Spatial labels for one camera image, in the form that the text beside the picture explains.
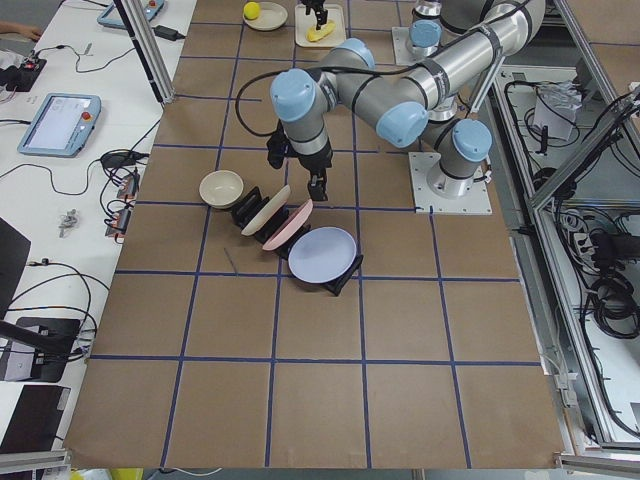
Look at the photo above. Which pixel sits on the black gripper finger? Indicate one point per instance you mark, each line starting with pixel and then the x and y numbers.
pixel 320 16
pixel 316 187

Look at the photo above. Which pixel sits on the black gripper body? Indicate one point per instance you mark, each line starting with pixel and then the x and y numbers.
pixel 314 160
pixel 316 6

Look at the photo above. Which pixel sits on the cream bowl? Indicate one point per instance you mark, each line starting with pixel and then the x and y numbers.
pixel 221 189

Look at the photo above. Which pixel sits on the near teach pendant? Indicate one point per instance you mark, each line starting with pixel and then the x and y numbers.
pixel 61 126

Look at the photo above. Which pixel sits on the bread piece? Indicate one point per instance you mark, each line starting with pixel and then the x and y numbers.
pixel 312 35

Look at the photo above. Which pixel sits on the cream plate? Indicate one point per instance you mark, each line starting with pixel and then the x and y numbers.
pixel 267 212

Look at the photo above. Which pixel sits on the blue plate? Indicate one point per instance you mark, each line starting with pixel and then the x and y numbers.
pixel 323 254

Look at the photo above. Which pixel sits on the cream oval dish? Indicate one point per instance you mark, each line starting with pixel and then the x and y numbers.
pixel 272 17

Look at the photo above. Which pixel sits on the black dish rack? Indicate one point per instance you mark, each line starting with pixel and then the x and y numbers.
pixel 248 206

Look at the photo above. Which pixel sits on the black power adapter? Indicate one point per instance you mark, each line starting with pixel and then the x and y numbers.
pixel 168 33

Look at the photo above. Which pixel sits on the pink plate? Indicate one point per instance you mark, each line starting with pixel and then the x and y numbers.
pixel 292 224

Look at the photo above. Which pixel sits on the aluminium frame post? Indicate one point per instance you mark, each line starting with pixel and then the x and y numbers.
pixel 146 47

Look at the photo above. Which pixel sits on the yellow lemon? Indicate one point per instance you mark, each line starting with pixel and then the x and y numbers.
pixel 251 10

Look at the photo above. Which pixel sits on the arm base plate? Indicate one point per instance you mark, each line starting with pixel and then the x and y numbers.
pixel 406 52
pixel 436 193

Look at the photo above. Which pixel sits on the black monitor stand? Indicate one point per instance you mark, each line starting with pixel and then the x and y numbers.
pixel 38 348

